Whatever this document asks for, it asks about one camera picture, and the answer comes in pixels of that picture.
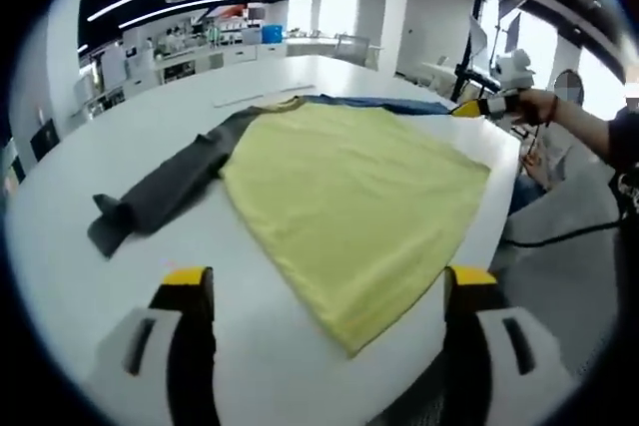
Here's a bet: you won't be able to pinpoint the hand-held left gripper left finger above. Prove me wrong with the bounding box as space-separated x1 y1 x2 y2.
89 265 221 426

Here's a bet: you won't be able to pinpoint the black cable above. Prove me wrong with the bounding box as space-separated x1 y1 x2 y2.
502 219 624 248

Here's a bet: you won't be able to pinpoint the black square cabinet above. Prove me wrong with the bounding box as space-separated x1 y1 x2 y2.
30 118 56 161

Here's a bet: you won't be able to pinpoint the person's legs in jeans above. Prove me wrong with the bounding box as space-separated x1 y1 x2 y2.
507 176 546 213

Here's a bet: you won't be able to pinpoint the person's right hand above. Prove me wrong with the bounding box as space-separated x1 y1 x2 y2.
513 88 559 127

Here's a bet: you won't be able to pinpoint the white lab counter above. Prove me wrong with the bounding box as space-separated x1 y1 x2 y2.
149 40 289 86

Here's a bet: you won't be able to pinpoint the grey mesh chair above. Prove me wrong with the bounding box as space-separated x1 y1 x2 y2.
333 33 371 67

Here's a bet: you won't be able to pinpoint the blue plastic bin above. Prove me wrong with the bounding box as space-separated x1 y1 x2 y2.
261 24 287 45

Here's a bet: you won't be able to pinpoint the person's black printed shirt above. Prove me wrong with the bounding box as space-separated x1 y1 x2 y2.
605 106 639 230

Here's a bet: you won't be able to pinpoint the white table socket strip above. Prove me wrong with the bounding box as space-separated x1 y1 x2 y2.
214 82 317 109

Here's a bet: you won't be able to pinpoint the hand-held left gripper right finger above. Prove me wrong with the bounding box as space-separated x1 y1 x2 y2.
441 264 583 426

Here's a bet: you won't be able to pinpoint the yellow garment with dark sleeves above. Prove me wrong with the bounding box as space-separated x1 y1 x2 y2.
87 94 493 360

